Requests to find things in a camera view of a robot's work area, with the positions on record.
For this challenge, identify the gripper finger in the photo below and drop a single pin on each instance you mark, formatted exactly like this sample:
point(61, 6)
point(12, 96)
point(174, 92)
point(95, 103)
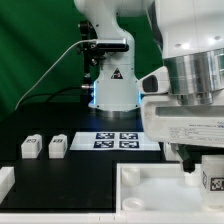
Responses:
point(187, 162)

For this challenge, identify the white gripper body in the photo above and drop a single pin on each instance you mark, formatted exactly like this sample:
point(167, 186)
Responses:
point(164, 120)

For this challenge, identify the white square tabletop part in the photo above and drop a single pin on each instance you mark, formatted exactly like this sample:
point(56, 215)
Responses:
point(163, 188)

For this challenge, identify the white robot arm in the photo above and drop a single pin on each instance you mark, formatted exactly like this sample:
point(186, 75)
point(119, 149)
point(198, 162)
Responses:
point(182, 102)

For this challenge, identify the white sheet with tags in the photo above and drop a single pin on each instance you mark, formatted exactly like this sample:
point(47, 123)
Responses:
point(131, 141)

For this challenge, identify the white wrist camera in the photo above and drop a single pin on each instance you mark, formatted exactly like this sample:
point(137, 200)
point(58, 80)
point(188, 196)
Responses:
point(157, 82)

